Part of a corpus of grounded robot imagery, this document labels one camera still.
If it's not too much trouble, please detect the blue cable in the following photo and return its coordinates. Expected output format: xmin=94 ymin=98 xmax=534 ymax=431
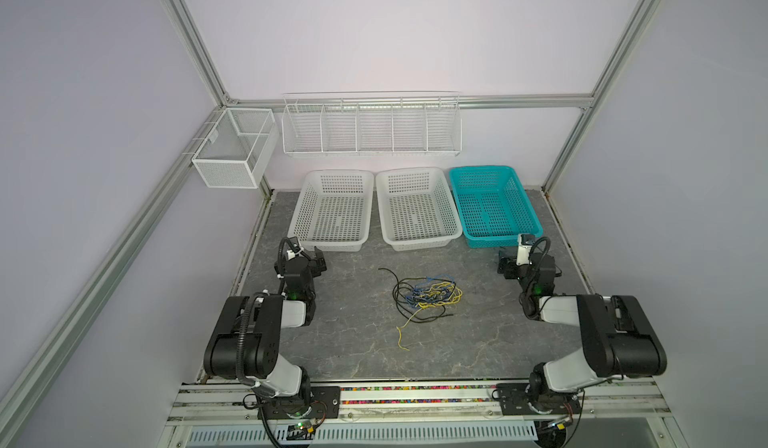
xmin=400 ymin=276 xmax=457 ymax=305

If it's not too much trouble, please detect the middle white plastic basket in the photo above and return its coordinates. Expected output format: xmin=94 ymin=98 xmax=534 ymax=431
xmin=375 ymin=167 xmax=462 ymax=251

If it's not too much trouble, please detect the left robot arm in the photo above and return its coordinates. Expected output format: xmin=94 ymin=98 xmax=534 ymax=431
xmin=203 ymin=237 xmax=341 ymax=419

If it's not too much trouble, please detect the yellow cable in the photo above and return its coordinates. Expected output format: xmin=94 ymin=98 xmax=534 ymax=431
xmin=395 ymin=279 xmax=464 ymax=351

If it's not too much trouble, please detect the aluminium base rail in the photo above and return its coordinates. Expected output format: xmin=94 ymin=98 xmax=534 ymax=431
xmin=158 ymin=379 xmax=688 ymax=447

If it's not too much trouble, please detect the white mesh wall box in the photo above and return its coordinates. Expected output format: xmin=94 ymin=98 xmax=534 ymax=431
xmin=192 ymin=108 xmax=279 ymax=189

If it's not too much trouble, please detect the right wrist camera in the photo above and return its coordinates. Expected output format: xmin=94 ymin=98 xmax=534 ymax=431
xmin=516 ymin=233 xmax=536 ymax=266

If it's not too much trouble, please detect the teal plastic basket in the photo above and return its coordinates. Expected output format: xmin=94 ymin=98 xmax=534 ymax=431
xmin=449 ymin=165 xmax=543 ymax=249

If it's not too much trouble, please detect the white plastic basket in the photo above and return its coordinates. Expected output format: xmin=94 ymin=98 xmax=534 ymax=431
xmin=375 ymin=167 xmax=462 ymax=251
xmin=288 ymin=170 xmax=374 ymax=252

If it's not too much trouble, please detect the white wire wall rack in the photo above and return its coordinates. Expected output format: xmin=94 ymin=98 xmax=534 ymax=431
xmin=281 ymin=91 xmax=463 ymax=157

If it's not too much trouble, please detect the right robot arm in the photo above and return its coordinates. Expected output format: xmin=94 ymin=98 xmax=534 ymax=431
xmin=496 ymin=234 xmax=668 ymax=415

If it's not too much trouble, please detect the left white plastic basket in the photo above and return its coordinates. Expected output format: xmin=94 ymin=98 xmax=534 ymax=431
xmin=288 ymin=170 xmax=374 ymax=252

